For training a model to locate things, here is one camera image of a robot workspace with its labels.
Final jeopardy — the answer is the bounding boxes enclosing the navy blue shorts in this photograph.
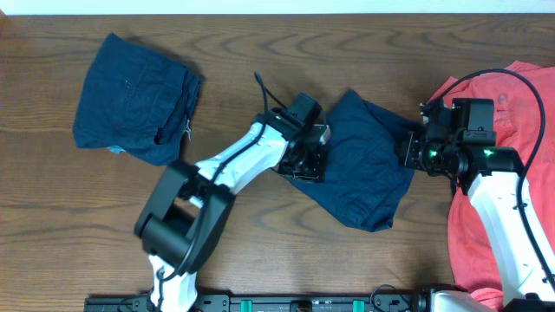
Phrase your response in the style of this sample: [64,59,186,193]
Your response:
[290,90,422,232]

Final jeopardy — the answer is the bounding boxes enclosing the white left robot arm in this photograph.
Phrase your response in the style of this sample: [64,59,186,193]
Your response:
[134,113,330,311]

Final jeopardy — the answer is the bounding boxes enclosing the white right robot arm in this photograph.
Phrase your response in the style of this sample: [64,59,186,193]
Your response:
[395,127,554,308]

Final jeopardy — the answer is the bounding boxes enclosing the red t-shirt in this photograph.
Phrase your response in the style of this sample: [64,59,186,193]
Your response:
[444,61,554,310]

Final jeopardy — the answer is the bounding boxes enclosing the folded navy shorts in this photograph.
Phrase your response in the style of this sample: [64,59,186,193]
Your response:
[73,33,203,166]

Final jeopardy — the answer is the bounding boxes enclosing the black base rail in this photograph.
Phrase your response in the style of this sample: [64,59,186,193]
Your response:
[83,285,432,312]

